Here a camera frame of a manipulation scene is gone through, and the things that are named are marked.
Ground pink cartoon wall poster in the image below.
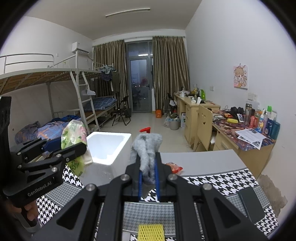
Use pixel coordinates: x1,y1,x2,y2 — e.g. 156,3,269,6
233,65,249,90

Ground white printed papers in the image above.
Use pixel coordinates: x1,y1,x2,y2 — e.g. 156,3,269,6
234,128,267,149

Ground white foam box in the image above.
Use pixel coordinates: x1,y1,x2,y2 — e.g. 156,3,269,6
80,132,132,183

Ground white and green plastic bag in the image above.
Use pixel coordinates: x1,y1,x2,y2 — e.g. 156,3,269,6
60,119,93,176

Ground blue plaid mattress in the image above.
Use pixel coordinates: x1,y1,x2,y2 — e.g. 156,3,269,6
83,97,117,111

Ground black white houndstooth tablecloth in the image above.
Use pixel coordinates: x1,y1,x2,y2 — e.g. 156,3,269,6
35,160,281,241

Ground grey fuzzy cloth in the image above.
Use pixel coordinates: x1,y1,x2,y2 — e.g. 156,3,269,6
130,133,163,198

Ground blue plaid quilt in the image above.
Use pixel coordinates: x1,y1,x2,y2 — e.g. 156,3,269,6
15,115,81,144

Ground glass balcony door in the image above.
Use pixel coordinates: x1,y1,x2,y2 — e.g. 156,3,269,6
125,40,155,113

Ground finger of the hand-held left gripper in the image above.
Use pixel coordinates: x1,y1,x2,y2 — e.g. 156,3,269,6
17,142,87,179
15,138,70,163

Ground row of toiletry bottles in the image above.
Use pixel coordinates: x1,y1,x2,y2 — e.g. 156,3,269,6
245,103,281,139

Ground white metal bunk bed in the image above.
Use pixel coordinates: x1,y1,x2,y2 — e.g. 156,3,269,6
0,54,100,139
92,61,119,121

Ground ceiling tube light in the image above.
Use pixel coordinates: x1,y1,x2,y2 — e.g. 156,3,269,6
105,8,151,18

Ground brown curtain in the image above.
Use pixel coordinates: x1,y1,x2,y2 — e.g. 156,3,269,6
152,36,190,112
93,40,129,109

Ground yellow foam net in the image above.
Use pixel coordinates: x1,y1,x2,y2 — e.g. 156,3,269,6
137,224,165,241

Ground black folding chair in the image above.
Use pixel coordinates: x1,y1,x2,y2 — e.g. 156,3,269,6
112,95,132,127

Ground black smartphone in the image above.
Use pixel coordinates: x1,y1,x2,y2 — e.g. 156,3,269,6
238,186,265,224

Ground white metal bed ladder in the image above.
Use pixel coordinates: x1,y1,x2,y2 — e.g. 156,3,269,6
70,71,100,133

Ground wooden desk with printed cover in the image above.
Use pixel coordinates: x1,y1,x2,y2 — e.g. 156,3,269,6
209,110,277,179

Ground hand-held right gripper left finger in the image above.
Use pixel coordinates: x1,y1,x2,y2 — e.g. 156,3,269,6
31,153,142,241

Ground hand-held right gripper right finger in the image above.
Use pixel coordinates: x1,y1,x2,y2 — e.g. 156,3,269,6
154,152,270,241

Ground wooden smiley chair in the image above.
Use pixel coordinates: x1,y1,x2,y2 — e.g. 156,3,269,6
193,105,213,152

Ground red snack packet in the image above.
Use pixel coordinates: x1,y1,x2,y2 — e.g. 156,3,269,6
165,162,184,175

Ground dark blue hanging garment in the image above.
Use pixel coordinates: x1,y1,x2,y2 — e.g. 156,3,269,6
100,70,113,81

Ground white hanging pouch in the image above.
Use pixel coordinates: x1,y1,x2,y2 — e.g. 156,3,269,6
81,86,96,96

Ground dark green hanging jacket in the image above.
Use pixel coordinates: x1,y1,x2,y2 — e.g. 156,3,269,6
112,71,121,93

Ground person's left hand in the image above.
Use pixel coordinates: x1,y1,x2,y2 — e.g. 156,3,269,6
5,199,39,223

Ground white air conditioner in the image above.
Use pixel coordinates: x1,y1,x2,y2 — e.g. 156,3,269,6
72,42,90,55

